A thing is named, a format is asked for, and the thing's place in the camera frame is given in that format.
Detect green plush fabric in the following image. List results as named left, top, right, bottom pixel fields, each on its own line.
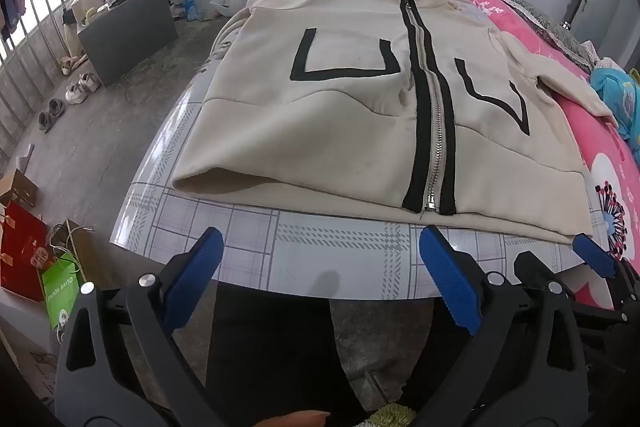
left=372, top=402, right=416, bottom=427

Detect beige zip jacket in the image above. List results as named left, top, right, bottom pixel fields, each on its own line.
left=172, top=0, right=621, bottom=245

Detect red gift bag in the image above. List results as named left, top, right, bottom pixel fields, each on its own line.
left=0, top=201, right=51, bottom=304

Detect plaid vinyl tablecloth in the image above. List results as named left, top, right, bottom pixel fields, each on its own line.
left=109, top=0, right=616, bottom=314

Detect brown paper bag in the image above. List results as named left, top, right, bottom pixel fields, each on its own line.
left=50, top=218, right=118, bottom=288

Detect brown cardboard box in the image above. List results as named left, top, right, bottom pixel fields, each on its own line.
left=0, top=169, right=40, bottom=208

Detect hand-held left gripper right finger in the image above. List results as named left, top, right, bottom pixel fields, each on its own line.
left=418, top=224, right=604, bottom=427

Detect cream fabric bundle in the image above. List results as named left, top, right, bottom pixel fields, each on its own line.
left=70, top=0, right=108, bottom=28

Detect dark grey cabinet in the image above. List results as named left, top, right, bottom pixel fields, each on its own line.
left=77, top=0, right=179, bottom=88

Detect person's black trousers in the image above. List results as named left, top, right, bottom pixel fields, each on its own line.
left=204, top=281, right=471, bottom=427

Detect pink floral blanket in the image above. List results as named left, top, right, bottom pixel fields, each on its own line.
left=462, top=0, right=640, bottom=313

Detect teal clothing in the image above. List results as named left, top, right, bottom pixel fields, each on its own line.
left=590, top=67, right=640, bottom=152

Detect grey fuzzy blanket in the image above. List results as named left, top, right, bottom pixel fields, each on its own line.
left=500, top=0, right=598, bottom=72

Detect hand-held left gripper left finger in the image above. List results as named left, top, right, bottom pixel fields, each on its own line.
left=55, top=227, right=225, bottom=427

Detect person's left hand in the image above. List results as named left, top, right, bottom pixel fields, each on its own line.
left=257, top=411, right=332, bottom=427

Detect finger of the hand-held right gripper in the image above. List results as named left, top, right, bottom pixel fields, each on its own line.
left=573, top=233, right=640, bottom=304
left=514, top=251, right=551, bottom=291

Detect green paper bag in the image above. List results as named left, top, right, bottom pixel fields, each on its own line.
left=41, top=256, right=81, bottom=330

